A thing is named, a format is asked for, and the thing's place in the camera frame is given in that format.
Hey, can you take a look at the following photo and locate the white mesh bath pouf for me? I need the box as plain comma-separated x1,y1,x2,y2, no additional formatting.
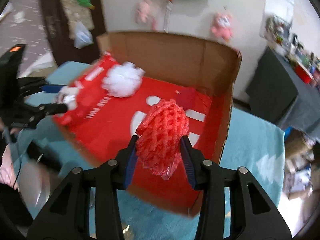
101,62,145,98

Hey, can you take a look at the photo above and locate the red knitted net ball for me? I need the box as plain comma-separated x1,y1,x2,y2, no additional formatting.
136,99,189,180

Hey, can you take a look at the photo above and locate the white plush sheep toy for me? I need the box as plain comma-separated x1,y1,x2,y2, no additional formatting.
54,86,80,111

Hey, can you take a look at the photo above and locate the cardboard box red lining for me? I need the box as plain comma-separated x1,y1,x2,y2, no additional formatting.
54,32,242,216

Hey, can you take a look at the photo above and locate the teal table blanket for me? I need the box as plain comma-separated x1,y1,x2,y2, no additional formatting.
14,62,284,239

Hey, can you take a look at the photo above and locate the dark wooden door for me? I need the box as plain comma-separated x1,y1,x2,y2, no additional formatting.
40,0,106,65

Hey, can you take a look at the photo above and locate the green plush toy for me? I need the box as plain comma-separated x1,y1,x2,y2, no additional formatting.
76,0,95,10

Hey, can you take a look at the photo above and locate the pink bunny plush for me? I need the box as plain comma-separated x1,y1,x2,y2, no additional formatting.
135,0,157,31

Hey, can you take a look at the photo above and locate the dark cloth side table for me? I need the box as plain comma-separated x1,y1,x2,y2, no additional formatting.
246,47,319,141

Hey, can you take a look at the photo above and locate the red basin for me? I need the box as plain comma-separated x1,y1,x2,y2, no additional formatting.
295,64,313,84

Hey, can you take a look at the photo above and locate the pink fox plush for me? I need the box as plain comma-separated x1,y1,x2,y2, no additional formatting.
210,12,233,42

